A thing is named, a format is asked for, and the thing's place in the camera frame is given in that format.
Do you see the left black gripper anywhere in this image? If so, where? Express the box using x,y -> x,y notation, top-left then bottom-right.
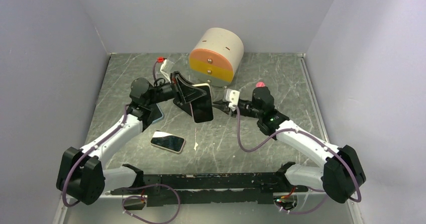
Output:
146,71 -> 207,106

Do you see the phone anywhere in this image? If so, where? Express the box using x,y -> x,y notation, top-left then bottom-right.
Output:
190,83 -> 214,123
150,130 -> 186,154
150,104 -> 164,124

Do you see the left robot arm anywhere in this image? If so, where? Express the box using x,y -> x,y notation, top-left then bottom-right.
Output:
56,71 -> 212,207

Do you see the phone in blue case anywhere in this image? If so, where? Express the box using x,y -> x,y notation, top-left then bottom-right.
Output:
150,104 -> 164,124

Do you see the phone in cream case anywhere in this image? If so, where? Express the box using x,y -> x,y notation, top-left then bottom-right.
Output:
150,130 -> 186,154

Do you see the round pastel drawer cabinet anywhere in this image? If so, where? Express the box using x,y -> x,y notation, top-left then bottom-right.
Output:
188,28 -> 244,87

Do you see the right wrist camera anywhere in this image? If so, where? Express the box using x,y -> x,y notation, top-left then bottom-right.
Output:
224,88 -> 240,111

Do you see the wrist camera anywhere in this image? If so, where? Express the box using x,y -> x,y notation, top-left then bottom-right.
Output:
224,88 -> 240,111
157,57 -> 174,82

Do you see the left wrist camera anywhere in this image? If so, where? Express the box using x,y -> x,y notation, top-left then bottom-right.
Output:
157,57 -> 174,82

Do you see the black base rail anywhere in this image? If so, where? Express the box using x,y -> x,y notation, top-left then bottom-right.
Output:
111,172 -> 307,207

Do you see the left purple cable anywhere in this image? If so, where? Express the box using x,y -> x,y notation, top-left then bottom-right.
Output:
62,61 -> 182,224

